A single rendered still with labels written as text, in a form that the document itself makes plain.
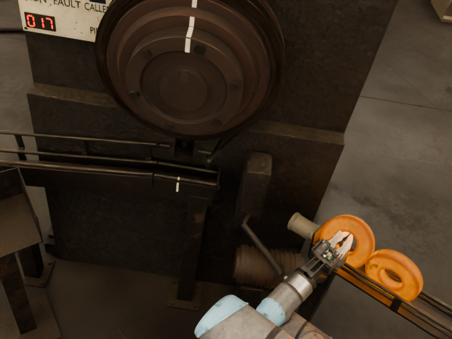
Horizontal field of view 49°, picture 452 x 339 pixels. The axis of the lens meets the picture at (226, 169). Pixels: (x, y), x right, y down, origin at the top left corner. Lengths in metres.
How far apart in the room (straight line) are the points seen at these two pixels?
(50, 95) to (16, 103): 1.40
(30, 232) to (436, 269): 1.79
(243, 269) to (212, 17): 0.81
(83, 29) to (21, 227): 0.60
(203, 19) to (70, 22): 0.43
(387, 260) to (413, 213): 1.32
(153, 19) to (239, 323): 0.68
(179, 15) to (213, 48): 0.10
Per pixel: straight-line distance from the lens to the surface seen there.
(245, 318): 1.04
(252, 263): 1.59
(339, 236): 1.47
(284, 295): 1.34
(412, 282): 1.42
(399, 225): 2.62
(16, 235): 1.56
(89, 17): 1.40
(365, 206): 2.63
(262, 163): 1.49
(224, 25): 1.15
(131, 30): 1.20
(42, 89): 1.59
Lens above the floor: 1.83
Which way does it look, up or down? 45 degrees down
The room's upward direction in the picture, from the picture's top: 11 degrees clockwise
